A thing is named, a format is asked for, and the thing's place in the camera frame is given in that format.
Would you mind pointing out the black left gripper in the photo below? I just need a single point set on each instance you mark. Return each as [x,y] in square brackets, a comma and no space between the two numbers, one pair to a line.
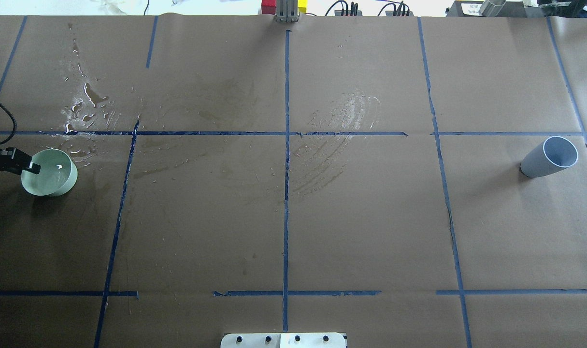
[3,160]

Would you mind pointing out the mint green bowl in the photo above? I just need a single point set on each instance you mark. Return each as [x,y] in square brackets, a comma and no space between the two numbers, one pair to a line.
[58,174]

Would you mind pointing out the blue-grey plastic cup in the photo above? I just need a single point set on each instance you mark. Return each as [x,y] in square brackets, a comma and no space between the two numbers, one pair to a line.
[553,155]

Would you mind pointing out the black power strip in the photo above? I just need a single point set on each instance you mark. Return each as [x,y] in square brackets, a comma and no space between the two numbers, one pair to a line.
[399,9]
[345,8]

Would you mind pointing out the steel metal cup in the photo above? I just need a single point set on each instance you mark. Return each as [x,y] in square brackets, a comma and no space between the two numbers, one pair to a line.
[491,8]

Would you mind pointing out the aluminium frame post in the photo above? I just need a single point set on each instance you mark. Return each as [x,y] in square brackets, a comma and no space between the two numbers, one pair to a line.
[287,11]

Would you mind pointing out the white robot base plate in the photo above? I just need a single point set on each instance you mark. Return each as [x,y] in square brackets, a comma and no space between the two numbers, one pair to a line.
[285,340]

